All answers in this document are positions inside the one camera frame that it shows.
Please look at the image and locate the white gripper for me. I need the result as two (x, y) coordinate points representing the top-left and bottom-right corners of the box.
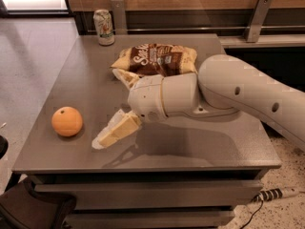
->
(91, 69), (167, 150)

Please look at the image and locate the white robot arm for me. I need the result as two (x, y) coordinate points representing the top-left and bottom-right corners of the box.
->
(91, 54), (305, 150)

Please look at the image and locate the brown yellow chip bag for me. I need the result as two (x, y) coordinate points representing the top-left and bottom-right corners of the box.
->
(112, 43), (197, 76)

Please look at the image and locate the orange fruit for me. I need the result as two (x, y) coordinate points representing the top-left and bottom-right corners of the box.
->
(51, 107), (83, 136)

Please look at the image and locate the white green soda can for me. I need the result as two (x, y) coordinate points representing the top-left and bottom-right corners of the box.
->
(93, 9), (114, 46)

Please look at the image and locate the grey cabinet with drawers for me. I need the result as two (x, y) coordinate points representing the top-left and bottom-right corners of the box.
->
(13, 35), (281, 229)

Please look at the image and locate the dark brown chair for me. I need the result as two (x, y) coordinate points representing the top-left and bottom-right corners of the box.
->
(0, 177), (76, 229)

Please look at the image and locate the white power strip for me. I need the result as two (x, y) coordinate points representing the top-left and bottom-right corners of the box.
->
(252, 187), (299, 202)

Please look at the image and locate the left metal wall bracket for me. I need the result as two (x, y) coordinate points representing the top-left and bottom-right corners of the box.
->
(111, 0), (128, 34)

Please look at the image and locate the metal wall bracket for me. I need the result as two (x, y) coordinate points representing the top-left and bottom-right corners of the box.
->
(111, 0), (128, 34)
(244, 0), (273, 43)

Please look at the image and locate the right metal wall bracket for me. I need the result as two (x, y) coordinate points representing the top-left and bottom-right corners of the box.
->
(244, 0), (273, 43)

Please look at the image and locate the black cable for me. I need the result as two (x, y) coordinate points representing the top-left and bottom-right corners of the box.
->
(239, 199), (265, 229)

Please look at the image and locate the metal rail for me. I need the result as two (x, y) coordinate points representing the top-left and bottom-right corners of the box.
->
(113, 25), (305, 34)

